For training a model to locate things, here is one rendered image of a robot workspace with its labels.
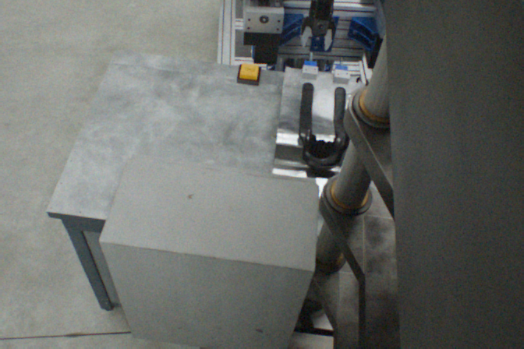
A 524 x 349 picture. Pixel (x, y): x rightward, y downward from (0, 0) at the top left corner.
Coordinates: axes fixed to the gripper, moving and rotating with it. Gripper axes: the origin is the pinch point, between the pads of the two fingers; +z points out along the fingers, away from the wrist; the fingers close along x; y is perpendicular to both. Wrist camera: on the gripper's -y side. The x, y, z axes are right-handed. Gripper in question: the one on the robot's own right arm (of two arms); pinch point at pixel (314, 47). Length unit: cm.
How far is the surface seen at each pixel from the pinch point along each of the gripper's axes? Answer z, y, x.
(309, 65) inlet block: 10.5, 3.0, 0.5
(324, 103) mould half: 12.4, -12.5, -5.8
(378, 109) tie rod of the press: -55, -78, -5
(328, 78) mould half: 11.9, -0.7, -6.6
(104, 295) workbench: 84, -59, 65
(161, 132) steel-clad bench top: 21, -27, 46
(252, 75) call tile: 17.2, 1.4, 19.5
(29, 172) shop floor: 101, 2, 122
